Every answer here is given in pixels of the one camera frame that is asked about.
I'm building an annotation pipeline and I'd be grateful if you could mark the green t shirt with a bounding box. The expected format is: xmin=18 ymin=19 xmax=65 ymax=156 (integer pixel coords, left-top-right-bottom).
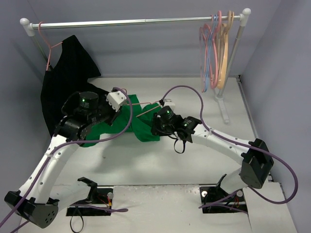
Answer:
xmin=86 ymin=110 xmax=160 ymax=142

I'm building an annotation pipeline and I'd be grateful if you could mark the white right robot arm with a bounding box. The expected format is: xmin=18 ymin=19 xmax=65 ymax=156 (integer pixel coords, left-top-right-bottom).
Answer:
xmin=151 ymin=106 xmax=274 ymax=200

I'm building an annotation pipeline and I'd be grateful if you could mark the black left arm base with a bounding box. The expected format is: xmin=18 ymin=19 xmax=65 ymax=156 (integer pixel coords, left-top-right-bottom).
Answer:
xmin=66 ymin=177 xmax=113 ymax=216

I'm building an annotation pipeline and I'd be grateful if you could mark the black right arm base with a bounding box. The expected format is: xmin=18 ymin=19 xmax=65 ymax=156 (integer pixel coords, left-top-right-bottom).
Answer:
xmin=199 ymin=174 xmax=248 ymax=214

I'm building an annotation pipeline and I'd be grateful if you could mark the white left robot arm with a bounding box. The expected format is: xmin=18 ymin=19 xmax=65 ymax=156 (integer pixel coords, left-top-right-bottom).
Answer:
xmin=1 ymin=87 xmax=131 ymax=229

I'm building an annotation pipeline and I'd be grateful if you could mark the black t shirt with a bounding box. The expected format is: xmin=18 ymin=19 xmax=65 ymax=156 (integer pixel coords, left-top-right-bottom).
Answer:
xmin=40 ymin=35 xmax=108 ymax=136

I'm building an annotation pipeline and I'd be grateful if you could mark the wooden hanger front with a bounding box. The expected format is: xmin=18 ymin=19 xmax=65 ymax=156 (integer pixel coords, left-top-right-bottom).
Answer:
xmin=217 ymin=10 xmax=234 ymax=90

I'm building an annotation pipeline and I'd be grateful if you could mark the pink hanger with black shirt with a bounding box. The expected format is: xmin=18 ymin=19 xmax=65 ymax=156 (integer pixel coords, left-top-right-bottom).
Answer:
xmin=38 ymin=21 xmax=63 ymax=71

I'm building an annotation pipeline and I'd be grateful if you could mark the blue hanger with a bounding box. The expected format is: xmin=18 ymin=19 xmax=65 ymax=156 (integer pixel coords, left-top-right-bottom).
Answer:
xmin=199 ymin=14 xmax=218 ymax=93

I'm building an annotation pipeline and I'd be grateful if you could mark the silver clothes rack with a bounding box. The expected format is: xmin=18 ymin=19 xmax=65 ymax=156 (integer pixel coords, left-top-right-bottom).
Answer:
xmin=19 ymin=8 xmax=251 ymax=124

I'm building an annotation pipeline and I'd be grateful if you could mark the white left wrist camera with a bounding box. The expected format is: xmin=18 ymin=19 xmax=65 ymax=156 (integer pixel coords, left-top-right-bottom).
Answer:
xmin=106 ymin=91 xmax=126 ymax=112

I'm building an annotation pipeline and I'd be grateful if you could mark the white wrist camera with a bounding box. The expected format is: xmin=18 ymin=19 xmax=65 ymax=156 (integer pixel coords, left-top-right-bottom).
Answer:
xmin=106 ymin=91 xmax=126 ymax=112
xmin=159 ymin=99 xmax=175 ymax=111

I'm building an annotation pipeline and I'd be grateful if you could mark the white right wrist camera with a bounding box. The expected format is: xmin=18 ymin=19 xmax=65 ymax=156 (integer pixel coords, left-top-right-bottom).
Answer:
xmin=159 ymin=99 xmax=175 ymax=111

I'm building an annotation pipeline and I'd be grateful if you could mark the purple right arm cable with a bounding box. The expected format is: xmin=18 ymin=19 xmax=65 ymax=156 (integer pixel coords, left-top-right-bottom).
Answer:
xmin=161 ymin=85 xmax=298 ymax=210

